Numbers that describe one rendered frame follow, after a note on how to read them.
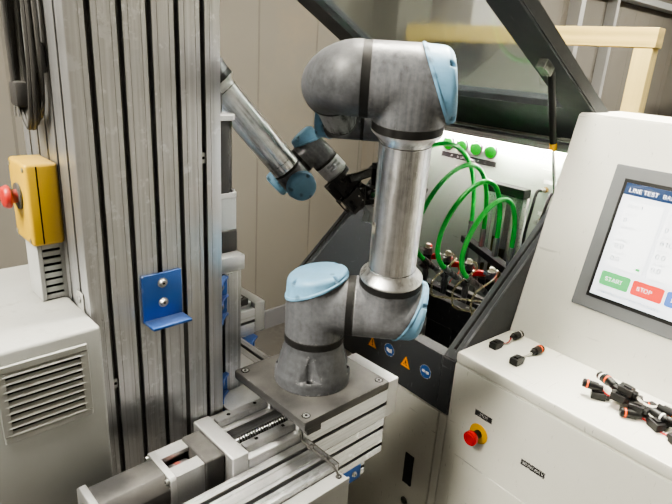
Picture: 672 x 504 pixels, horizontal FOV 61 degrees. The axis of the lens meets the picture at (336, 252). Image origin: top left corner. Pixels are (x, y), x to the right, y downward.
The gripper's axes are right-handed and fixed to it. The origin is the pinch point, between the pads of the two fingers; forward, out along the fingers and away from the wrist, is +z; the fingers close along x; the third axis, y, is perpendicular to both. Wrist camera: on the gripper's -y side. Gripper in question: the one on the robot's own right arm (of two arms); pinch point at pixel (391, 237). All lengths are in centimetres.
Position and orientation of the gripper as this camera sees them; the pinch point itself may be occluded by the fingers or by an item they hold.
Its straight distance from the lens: 147.2
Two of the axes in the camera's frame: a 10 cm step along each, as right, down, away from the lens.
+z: -0.6, 9.4, 3.3
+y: -7.8, 1.6, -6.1
